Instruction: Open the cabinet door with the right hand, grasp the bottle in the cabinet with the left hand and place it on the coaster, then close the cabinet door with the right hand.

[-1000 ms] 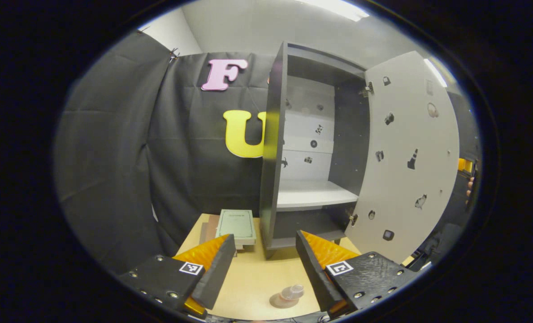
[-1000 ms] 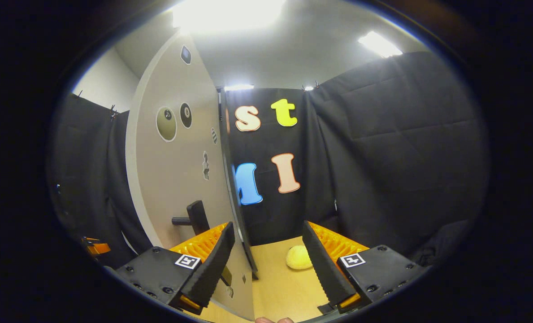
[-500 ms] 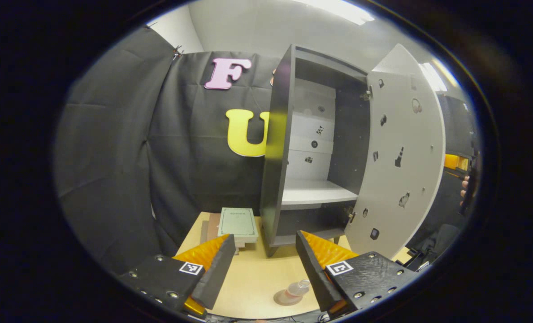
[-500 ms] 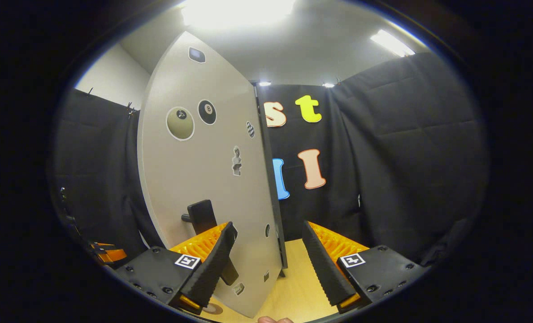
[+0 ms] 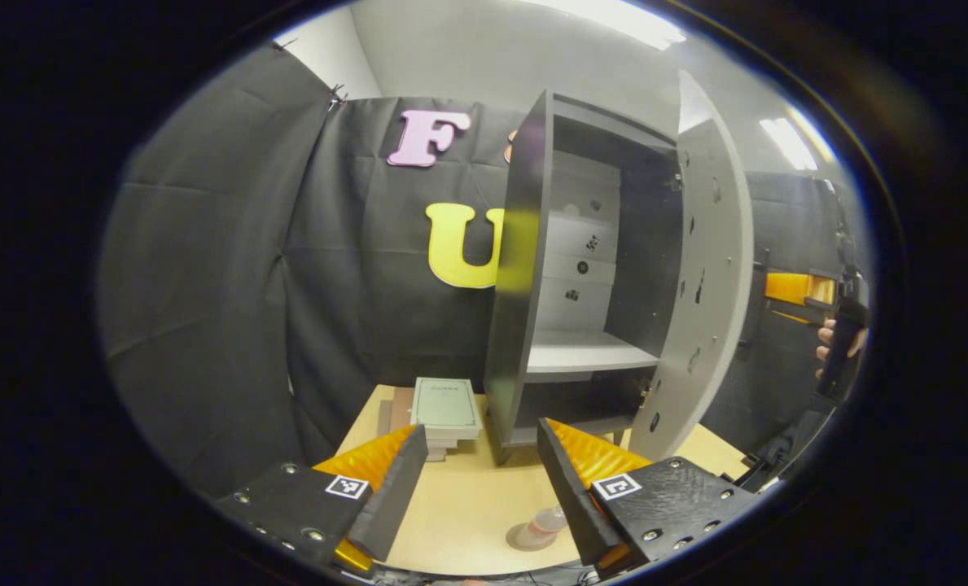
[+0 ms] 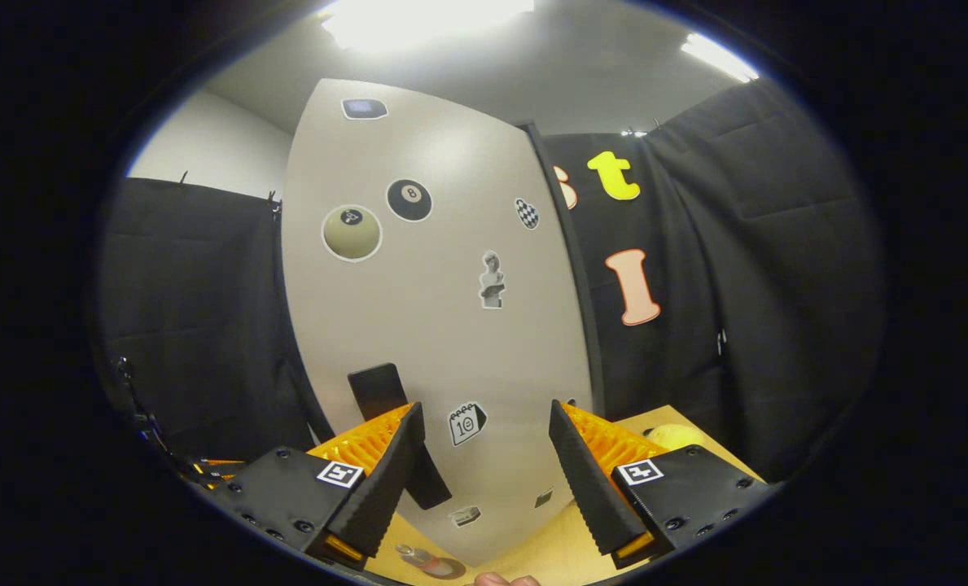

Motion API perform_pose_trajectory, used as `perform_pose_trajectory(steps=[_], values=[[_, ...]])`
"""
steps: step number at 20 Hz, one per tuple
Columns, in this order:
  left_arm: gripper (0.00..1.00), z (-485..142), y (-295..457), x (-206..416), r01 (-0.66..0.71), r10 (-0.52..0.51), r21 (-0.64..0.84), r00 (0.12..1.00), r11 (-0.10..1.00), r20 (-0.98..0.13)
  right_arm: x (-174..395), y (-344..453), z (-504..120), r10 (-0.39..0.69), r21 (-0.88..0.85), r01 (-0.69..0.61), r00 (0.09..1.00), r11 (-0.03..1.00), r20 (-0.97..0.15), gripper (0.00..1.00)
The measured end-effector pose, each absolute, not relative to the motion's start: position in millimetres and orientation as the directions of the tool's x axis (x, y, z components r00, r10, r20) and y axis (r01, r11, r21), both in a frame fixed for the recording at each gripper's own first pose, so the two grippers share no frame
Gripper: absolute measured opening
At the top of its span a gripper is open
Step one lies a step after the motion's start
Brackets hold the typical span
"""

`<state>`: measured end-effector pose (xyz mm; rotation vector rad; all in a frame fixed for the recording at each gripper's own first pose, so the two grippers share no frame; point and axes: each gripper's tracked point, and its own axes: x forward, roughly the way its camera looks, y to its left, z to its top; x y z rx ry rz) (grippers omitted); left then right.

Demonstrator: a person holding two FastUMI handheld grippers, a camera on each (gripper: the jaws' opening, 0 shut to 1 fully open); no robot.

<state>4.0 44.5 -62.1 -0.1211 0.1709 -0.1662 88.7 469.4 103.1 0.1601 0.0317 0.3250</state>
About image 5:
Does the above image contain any round translucent coaster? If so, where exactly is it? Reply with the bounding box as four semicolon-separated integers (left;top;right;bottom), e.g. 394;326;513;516
506;521;563;553

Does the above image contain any black cabinet door handle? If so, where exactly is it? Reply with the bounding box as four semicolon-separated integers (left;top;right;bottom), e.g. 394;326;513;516
736;248;769;361

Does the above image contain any black backdrop cloth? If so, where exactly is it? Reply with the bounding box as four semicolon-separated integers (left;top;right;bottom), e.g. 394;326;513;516
97;42;869;499

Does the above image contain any dark grey cabinet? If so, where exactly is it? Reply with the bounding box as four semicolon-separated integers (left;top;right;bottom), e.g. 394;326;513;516
484;90;685;467

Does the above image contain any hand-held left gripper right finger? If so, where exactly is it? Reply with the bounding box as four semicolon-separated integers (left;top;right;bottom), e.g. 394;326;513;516
537;418;767;579

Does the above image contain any white cabinet shelf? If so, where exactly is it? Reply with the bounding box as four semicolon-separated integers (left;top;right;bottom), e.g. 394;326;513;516
525;329;660;384

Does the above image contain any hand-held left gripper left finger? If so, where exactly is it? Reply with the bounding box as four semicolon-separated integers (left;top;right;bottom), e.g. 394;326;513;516
215;424;430;575

